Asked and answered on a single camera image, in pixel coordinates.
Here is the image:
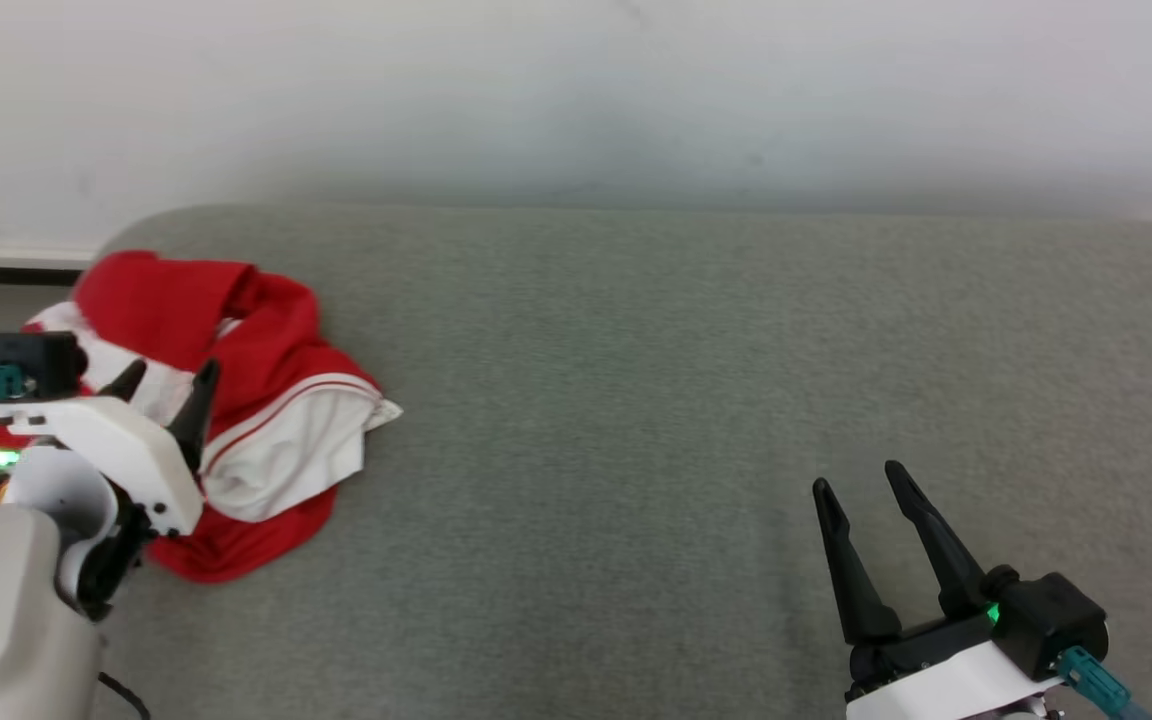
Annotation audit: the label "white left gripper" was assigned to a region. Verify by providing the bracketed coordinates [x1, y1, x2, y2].
[0, 360, 222, 536]

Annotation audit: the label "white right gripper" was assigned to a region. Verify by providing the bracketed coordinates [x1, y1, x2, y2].
[813, 460, 1065, 720]

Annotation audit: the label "red Bulls jersey white sleeves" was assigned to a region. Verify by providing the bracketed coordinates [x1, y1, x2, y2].
[0, 300, 404, 584]

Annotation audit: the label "grey fabric sofa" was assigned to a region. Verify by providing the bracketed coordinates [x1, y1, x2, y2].
[0, 205, 1152, 720]

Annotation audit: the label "white wall baseboard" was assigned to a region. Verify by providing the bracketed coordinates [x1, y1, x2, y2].
[0, 243, 105, 271]

